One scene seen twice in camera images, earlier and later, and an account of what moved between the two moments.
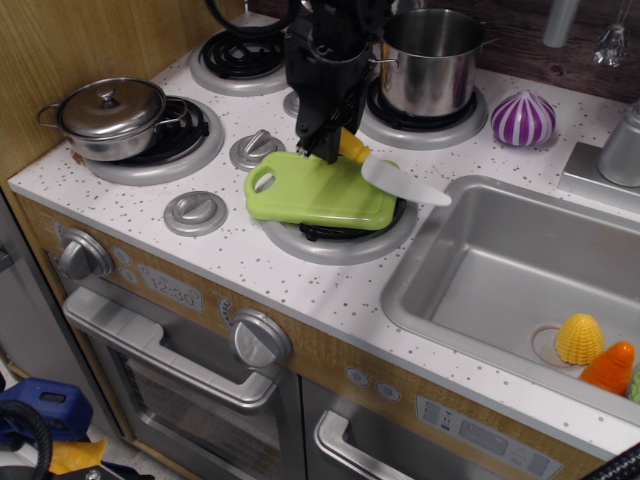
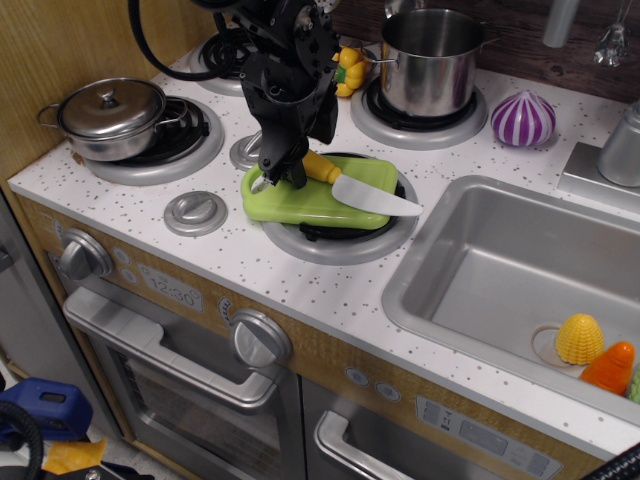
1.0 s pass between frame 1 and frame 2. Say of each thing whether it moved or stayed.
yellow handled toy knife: moved
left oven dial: stayed
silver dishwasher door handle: stayed
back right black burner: stayed
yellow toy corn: stayed
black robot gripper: moved
